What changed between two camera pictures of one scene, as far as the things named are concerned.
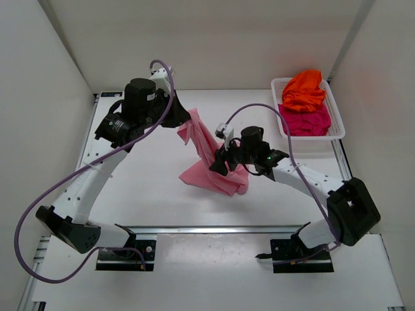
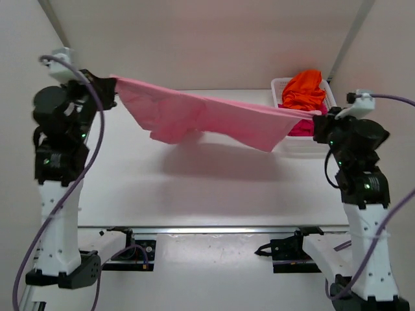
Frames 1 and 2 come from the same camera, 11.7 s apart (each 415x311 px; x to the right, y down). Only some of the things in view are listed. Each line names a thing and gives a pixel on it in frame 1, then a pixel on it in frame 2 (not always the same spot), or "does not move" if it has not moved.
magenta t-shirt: (314, 123) does not move
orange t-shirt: (302, 92) does not move
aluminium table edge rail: (187, 229) does not move
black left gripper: (175, 112) → (98, 92)
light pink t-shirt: (235, 183) → (174, 116)
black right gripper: (225, 157) → (324, 126)
